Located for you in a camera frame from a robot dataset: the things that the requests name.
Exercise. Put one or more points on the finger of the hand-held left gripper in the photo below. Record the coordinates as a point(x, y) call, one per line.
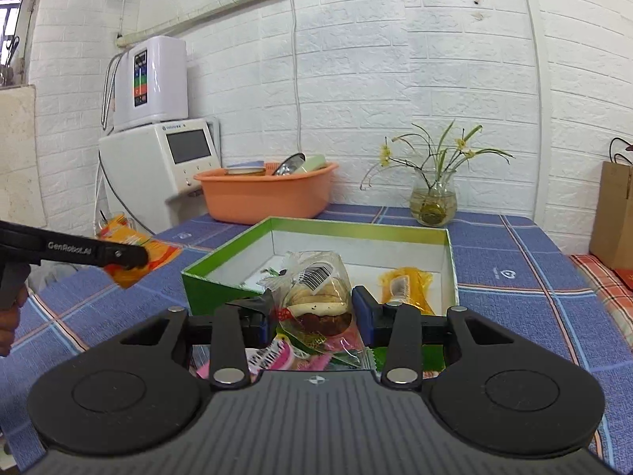
point(126, 256)

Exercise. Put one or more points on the yellow flowering plant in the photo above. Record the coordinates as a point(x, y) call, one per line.
point(445, 151)

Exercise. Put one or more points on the pink clear snack packet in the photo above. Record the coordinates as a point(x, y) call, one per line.
point(341, 354)

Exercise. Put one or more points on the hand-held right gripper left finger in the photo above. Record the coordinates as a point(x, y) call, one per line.
point(259, 326)

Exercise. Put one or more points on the orange snack packet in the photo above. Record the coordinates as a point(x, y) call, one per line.
point(163, 253)

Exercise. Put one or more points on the orange plaid cloth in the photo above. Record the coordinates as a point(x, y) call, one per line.
point(601, 282)

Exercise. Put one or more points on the green cardboard box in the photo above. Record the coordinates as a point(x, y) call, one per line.
point(217, 288)

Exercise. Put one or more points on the yellow snack packet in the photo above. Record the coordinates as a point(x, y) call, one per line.
point(410, 282)

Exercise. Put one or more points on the white wall pipe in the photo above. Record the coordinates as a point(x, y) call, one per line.
point(237, 7)

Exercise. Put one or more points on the person's left hand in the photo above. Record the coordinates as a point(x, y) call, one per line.
point(10, 326)

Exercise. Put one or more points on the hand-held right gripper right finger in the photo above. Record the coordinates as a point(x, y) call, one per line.
point(363, 319)

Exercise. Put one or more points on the white appliance with screen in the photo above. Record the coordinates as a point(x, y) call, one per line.
point(143, 168)

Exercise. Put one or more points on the brown paper bag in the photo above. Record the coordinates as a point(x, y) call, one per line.
point(615, 208)

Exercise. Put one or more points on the pale green bowl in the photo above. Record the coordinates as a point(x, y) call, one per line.
point(314, 162)

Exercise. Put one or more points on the blue plaid tablecloth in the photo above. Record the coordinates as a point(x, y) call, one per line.
point(494, 267)

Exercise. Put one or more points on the window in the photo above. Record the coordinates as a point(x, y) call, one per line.
point(11, 34)

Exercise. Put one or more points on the metal bowl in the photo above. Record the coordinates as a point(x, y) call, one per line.
point(289, 164)

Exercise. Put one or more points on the glass vase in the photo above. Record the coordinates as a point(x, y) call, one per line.
point(434, 203)

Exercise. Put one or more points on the beige stone slab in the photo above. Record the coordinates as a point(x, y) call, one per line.
point(17, 158)

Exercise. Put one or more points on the white water purifier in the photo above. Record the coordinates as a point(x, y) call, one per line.
point(165, 84)

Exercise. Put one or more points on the white wall conduit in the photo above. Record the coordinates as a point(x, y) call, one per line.
point(533, 84)

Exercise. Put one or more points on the bun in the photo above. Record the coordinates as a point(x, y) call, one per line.
point(316, 302)

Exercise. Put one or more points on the pink striped snack packet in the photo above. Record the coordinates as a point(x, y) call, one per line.
point(269, 356)

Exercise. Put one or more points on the orange plastic basin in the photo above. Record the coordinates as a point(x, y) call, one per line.
point(262, 198)

